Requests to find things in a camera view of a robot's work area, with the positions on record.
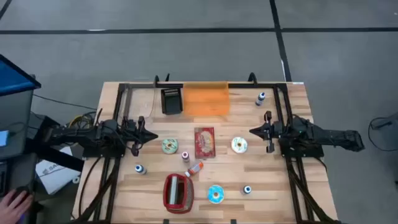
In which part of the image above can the red-rimmed grey basket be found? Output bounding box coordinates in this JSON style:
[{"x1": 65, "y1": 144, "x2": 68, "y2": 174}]
[{"x1": 162, "y1": 173, "x2": 195, "y2": 215}]

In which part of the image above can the orange translucent plastic bin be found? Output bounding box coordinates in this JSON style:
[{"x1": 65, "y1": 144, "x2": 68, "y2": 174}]
[{"x1": 182, "y1": 81, "x2": 231, "y2": 118}]

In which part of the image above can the mint green frosted donut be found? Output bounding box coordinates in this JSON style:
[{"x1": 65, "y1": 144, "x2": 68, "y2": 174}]
[{"x1": 161, "y1": 138, "x2": 179, "y2": 155}]

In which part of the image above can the blue frosted donut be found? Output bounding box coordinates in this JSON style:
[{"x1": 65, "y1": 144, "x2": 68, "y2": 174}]
[{"x1": 207, "y1": 184, "x2": 225, "y2": 205}]

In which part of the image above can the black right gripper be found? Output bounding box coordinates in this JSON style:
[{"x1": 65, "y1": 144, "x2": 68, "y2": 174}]
[{"x1": 249, "y1": 111, "x2": 284, "y2": 154}]

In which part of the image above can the black mesh basket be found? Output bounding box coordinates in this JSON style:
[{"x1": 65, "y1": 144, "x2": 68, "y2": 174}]
[{"x1": 160, "y1": 88, "x2": 183, "y2": 115}]

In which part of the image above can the black floor cable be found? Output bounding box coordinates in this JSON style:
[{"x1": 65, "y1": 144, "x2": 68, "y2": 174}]
[{"x1": 368, "y1": 113, "x2": 398, "y2": 152}]

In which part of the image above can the black aluminium rig frame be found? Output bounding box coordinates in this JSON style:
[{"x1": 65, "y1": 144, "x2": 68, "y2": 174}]
[{"x1": 70, "y1": 81, "x2": 340, "y2": 224}]

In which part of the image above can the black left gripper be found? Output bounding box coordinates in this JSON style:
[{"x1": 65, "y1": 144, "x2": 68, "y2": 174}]
[{"x1": 121, "y1": 116, "x2": 159, "y2": 157}]

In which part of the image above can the white printed paper box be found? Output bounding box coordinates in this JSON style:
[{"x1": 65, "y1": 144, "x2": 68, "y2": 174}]
[{"x1": 35, "y1": 146, "x2": 82, "y2": 195}]

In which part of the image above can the red snack packet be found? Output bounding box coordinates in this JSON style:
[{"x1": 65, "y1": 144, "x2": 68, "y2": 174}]
[{"x1": 194, "y1": 126, "x2": 216, "y2": 159}]

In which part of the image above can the person's hand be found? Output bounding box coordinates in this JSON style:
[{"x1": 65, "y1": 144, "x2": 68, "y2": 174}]
[{"x1": 0, "y1": 189, "x2": 34, "y2": 224}]

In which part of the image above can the yellow and black cable bundle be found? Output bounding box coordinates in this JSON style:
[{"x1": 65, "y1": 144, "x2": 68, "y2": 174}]
[{"x1": 67, "y1": 108, "x2": 104, "y2": 129}]

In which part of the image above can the orange candy color bottle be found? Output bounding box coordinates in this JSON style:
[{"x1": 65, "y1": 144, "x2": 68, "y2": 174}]
[{"x1": 184, "y1": 161, "x2": 205, "y2": 178}]

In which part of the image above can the blue-topped grey cabinet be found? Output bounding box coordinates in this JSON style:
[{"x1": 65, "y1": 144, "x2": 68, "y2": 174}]
[{"x1": 0, "y1": 54, "x2": 42, "y2": 159}]

